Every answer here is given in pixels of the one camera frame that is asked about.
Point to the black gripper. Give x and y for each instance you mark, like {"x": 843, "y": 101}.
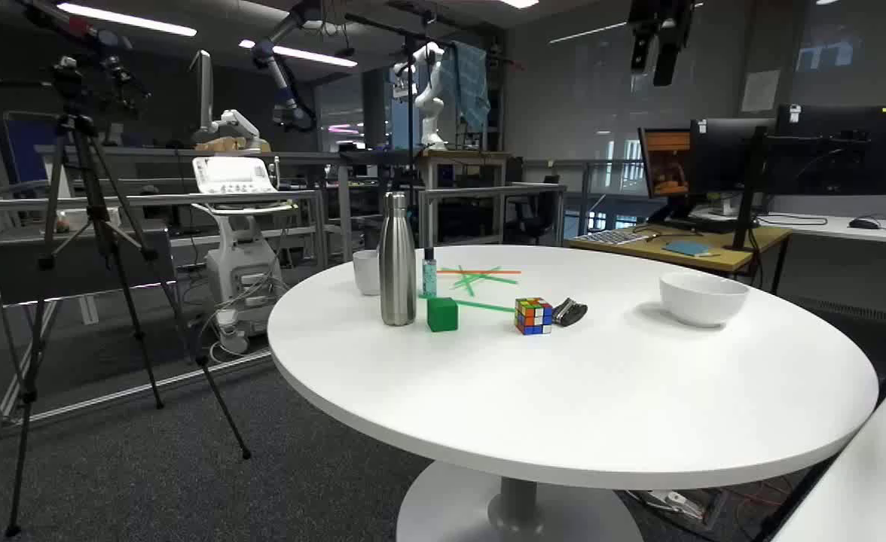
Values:
{"x": 661, "y": 20}

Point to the silver metal bottle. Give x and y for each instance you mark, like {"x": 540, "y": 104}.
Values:
{"x": 395, "y": 271}

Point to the black background robot arm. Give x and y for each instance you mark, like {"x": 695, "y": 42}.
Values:
{"x": 287, "y": 79}

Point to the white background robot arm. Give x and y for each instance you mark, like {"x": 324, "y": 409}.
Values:
{"x": 430, "y": 94}

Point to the small teal sanitizer bottle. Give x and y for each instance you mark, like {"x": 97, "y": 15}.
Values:
{"x": 430, "y": 274}

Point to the white cup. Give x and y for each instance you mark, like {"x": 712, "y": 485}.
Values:
{"x": 366, "y": 271}

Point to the monitor with orange screen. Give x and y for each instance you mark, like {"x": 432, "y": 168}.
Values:
{"x": 667, "y": 160}

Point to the white paper sheet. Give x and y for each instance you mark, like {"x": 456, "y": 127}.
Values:
{"x": 761, "y": 90}

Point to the small black monitor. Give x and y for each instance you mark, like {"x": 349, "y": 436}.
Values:
{"x": 731, "y": 152}

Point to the teal hanging cloth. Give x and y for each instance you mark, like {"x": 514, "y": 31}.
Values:
{"x": 468, "y": 86}

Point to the blue book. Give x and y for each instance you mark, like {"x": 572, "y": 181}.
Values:
{"x": 687, "y": 248}

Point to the wooden desk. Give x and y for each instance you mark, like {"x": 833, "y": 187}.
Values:
{"x": 685, "y": 248}

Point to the large black monitor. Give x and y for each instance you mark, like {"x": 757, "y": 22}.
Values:
{"x": 845, "y": 152}

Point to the metal shelf rack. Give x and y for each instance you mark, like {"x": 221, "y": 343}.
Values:
{"x": 483, "y": 197}

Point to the white bowl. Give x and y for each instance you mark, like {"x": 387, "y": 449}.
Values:
{"x": 703, "y": 299}

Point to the small black object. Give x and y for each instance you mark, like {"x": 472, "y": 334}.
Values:
{"x": 570, "y": 310}

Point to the multicolour puzzle cube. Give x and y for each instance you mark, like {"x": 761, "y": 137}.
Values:
{"x": 535, "y": 315}

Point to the long green straw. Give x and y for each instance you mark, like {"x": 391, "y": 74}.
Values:
{"x": 483, "y": 304}

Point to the green cube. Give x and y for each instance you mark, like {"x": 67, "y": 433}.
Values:
{"x": 442, "y": 315}

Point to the long ceiling light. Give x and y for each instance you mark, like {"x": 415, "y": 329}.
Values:
{"x": 297, "y": 51}
{"x": 126, "y": 20}

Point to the black tripod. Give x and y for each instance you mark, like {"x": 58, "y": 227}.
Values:
{"x": 100, "y": 241}

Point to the white table pedestal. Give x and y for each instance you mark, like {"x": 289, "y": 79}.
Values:
{"x": 514, "y": 506}

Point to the black camera on tripod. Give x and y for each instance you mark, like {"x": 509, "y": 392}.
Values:
{"x": 85, "y": 71}

